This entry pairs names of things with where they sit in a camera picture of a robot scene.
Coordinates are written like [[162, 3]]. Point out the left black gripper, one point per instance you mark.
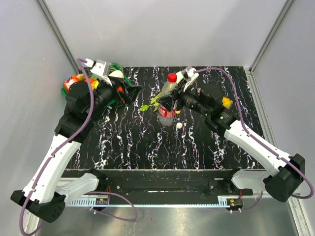
[[129, 95]]

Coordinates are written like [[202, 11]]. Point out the toy napa cabbage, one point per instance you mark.
[[112, 79]]

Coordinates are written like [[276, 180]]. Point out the green plastic basket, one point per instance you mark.
[[93, 80]]

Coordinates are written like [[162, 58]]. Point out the red snack packet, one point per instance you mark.
[[73, 79]]

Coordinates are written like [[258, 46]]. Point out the toy green onion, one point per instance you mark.
[[153, 104]]

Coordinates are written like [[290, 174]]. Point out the blue white bottle cap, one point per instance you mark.
[[179, 125]]

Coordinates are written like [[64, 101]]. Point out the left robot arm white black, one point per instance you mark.
[[42, 197]]

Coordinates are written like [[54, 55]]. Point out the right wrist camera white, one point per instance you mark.
[[186, 77]]

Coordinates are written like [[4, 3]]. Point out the green beans bundle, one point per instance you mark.
[[115, 67]]

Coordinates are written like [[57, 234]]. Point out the water bottle red cap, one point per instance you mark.
[[166, 111]]

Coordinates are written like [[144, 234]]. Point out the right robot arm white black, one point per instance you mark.
[[282, 173]]

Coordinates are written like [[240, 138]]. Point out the orange juice bottle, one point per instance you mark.
[[226, 102]]

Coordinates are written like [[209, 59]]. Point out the black marble mat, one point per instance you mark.
[[126, 138]]

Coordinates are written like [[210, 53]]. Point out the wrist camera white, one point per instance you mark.
[[186, 77], [100, 69]]

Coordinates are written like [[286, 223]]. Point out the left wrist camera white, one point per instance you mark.
[[100, 69]]

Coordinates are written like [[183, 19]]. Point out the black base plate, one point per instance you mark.
[[208, 182]]

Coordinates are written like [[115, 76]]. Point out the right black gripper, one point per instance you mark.
[[168, 101]]

